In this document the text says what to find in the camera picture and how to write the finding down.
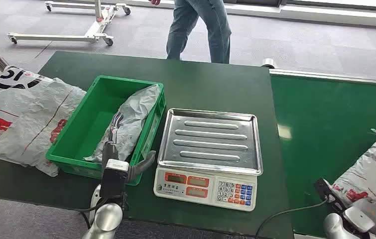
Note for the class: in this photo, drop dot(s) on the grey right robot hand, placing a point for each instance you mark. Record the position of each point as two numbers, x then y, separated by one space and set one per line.
369 214

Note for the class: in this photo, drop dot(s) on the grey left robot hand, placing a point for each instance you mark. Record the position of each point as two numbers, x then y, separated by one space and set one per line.
110 150

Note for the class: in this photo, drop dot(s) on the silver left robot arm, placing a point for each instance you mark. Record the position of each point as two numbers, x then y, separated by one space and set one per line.
108 217

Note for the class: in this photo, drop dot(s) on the green conveyor belt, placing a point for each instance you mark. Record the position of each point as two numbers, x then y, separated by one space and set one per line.
323 132

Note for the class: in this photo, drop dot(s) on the green plastic crate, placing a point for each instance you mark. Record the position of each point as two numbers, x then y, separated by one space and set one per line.
85 122

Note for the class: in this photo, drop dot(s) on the crumpled plain grey courier bag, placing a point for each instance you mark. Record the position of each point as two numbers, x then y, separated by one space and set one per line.
135 112

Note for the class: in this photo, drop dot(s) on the white electronic scale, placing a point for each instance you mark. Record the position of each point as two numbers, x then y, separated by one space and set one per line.
191 191

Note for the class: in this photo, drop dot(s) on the large grey printed courier bag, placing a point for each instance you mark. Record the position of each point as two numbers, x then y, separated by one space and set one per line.
26 115

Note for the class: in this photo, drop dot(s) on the steel weighing tray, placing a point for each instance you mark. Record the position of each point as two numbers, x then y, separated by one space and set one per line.
207 142

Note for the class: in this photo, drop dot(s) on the person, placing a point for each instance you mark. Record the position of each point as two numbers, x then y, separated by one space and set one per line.
214 33

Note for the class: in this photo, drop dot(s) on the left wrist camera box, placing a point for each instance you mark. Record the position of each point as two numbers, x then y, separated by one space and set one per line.
113 181

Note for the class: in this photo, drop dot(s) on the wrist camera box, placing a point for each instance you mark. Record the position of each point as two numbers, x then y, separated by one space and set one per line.
326 193
113 181

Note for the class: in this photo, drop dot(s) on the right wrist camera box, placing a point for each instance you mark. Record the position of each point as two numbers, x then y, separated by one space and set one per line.
326 193

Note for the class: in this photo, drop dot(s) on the white wheeled stand frame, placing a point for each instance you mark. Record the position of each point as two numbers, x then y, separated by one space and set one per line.
59 37

